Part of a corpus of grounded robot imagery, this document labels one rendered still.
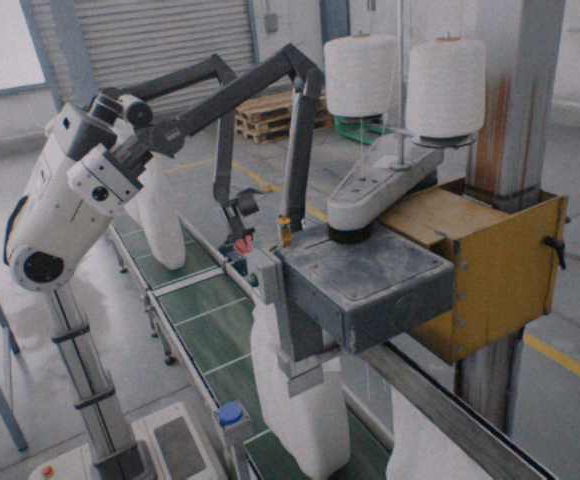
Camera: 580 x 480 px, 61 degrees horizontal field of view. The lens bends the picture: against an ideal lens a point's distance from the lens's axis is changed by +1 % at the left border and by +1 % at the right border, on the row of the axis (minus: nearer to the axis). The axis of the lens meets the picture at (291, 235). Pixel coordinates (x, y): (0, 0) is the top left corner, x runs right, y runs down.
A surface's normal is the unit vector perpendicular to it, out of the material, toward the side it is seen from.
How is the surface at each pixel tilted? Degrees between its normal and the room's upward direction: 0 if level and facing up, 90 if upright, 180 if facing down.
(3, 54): 90
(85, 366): 90
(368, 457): 0
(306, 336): 90
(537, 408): 0
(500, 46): 90
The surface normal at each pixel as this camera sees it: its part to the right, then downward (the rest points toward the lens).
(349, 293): -0.11, -0.89
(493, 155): -0.87, 0.30
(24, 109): 0.48, 0.35
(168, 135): 0.31, 0.15
